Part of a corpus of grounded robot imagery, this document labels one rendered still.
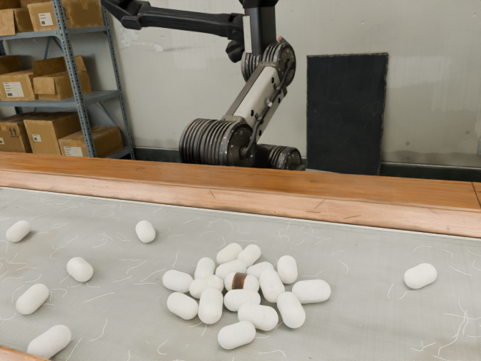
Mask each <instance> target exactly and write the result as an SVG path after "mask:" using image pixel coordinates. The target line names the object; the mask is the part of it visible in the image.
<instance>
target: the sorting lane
mask: <svg viewBox="0 0 481 361"><path fill-rule="evenodd" d="M18 221H27V222H28V223H29V224H30V226H31V230H30V232H29V233H28V234H27V235H26V236H25V237H24V238H23V239H22V240H20V241H17V242H11V241H9V240H8V238H7V237H6V232H7V231H8V229H10V228H11V227H12V226H13V225H14V224H15V223H16V222H18ZM141 221H149V222H150V223H151V224H152V227H153V228H154V230H155V238H154V240H153V241H151V242H150V243H144V242H142V241H141V240H140V239H139V237H138V235H137V232H136V225H137V224H138V223H139V222H141ZM232 243H236V244H239V245H240V246H241V248H242V250H244V249H245V248H246V247H247V246H248V245H250V244H255V245H257V246H258V247H259V248H260V250H261V255H260V257H259V259H257V260H256V261H255V262H254V263H253V265H256V264H259V263H262V262H265V261H266V262H269V263H270V264H272V265H273V268H274V271H276V272H277V273H278V260H279V259H280V258H281V257H282V256H291V257H293V258H294V259H295V261H296V265H297V272H298V276H297V279H296V281H295V282H294V283H292V284H284V283H283V282H282V284H283V286H284V288H285V292H292V289H293V286H294V284H295V283H297V282H299V281H307V280H315V279H321V280H324V281H325V282H327V283H328V285H329V286H330V288H331V294H330V296H329V298H328V299H327V300H326V301H323V302H315V303H307V304H302V303H301V306H302V307H303V309H304V311H305V313H306V318H305V321H304V323H303V324H302V325H301V326H300V327H297V328H291V327H288V326H287V325H286V324H285V323H284V322H283V319H282V316H281V313H280V311H279V310H278V307H277V302H275V303H274V302H269V301H268V300H267V299H266V298H265V297H264V295H263V292H262V288H261V286H260V284H259V289H258V291H257V292H258V294H259V295H260V298H261V301H260V304H259V305H262V306H268V307H272V308H274V309H275V311H276V313H277V315H278V323H277V325H276V326H275V327H274V328H273V329H271V330H268V331H265V330H262V329H258V328H255V329H256V335H255V338H254V339H253V341H252V342H250V343H248V344H246V345H241V346H239V347H236V348H233V349H231V350H227V349H224V348H223V347H221V346H220V344H219V342H218V334H219V331H220V330H221V329H222V328H224V327H226V326H228V325H232V324H235V323H238V322H240V321H239V319H238V311H236V312H233V311H230V310H229V309H228V308H227V307H226V306H225V304H224V297H225V295H226V294H227V293H228V290H227V289H226V288H225V285H224V287H223V290H222V292H221V293H222V295H223V308H222V314H221V317H220V319H219V320H218V321H217V322H216V323H213V324H206V323H204V322H202V321H201V320H200V318H199V316H198V313H197V314H196V316H195V317H193V318H192V319H183V318H182V317H179V316H178V315H176V314H175V313H173V312H171V311H170V310H169V309H168V307H167V299H168V297H169V296H170V295H171V294H172V293H174V292H177V291H174V290H171V289H168V288H167V287H165V286H164V284H163V282H162V278H163V276H164V274H165V273H166V272H167V271H169V270H176V271H180V272H183V273H186V274H189V275H190V276H191V277H192V278H193V280H195V270H196V268H197V265H198V262H199V261H200V260H201V259H202V258H205V257H208V258H210V259H212V260H213V261H214V263H215V270H214V273H213V275H215V272H216V269H217V268H218V267H219V266H220V264H219V263H218V262H217V255H218V253H219V251H221V250H222V249H224V248H225V247H227V246H228V245H229V244H232ZM74 257H81V258H83V259H84V260H85V261H86V262H87V263H89V264H90V265H91V266H92V268H93V275H92V277H91V278H90V279H89V280H88V281H84V282H80V281H77V280H76V279H75V278H74V277H73V276H72V275H71V274H69V273H68V271H67V263H68V262H69V260H70V259H72V258H74ZM423 263H426V264H431V265H432V266H433V267H434V268H435V269H436V271H437V278H436V279H435V280H434V281H433V282H432V283H430V284H427V285H424V286H423V287H421V288H419V289H413V288H411V287H408V286H407V285H406V283H405V282H404V274H405V272H406V271H407V270H408V269H411V268H414V267H416V266H418V265H420V264H423ZM253 265H252V266H253ZM35 284H43V285H45V286H46V287H47V288H48V290H49V296H48V298H47V299H46V301H45V302H44V303H43V304H42V305H41V306H40V307H39V308H38V309H37V310H36V311H35V312H33V313H31V314H21V313H19V312H18V311H17V309H16V302H17V300H18V298H19V297H20V296H21V295H23V294H24V293H25V292H26V291H27V290H28V289H29V288H30V287H32V286H33V285H35ZM56 325H64V326H66V327H68V328H69V329H70V331H71V334H72V337H71V340H70V342H69V344H68V345H67V346H66V347H65V348H64V349H62V350H60V351H59V352H58V353H56V354H55V355H53V356H52V357H50V358H49V360H51V361H481V239H474V238H467V237H460V236H448V235H440V234H428V233H421V232H413V231H401V230H394V229H387V228H374V227H368V226H355V225H348V224H341V223H328V222H321V221H309V220H302V219H294V218H282V217H275V216H262V215H255V214H249V213H236V212H229V211H217V210H209V209H202V208H190V207H183V206H170V205H163V204H156V203H143V202H137V201H124V200H117V199H110V198H98V197H90V196H78V195H71V194H64V193H51V192H44V191H31V190H24V189H18V188H5V187H0V345H2V346H5V347H9V348H12V349H15V350H18V351H22V352H25V353H26V351H27V347H28V346H29V343H30V342H31V341H32V340H34V339H35V338H37V337H38V336H40V335H41V334H44V333H45V332H46V331H48V330H49V329H51V328H52V327H53V326H56Z"/></svg>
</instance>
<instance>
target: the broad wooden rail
mask: <svg viewBox="0 0 481 361"><path fill-rule="evenodd" d="M0 187H5V188H18V189H24V190H31V191H44V192H51V193H64V194H71V195H78V196H90V197H98V198H110V199H117V200H124V201H137V202H143V203H156V204H163V205H170V206H183V207H190V208H202V209H209V210H217V211H229V212H236V213H249V214H255V215H262V216H275V217H282V218H294V219H302V220H309V221H321V222H328V223H341V224H348V225H355V226H368V227H374V228H387V229H394V230H401V231H413V232H421V233H428V234H440V235H448V236H460V237H467V238H474V239H481V183H476V182H465V181H453V180H432V179H421V178H399V177H387V176H376V175H354V174H343V173H321V172H310V171H298V170H277V169H265V168H244V167H233V166H221V165H199V164H188V163H166V162H155V161H143V160H122V159H111V158H89V157H78V156H66V155H45V154H33V153H12V152H1V151H0Z"/></svg>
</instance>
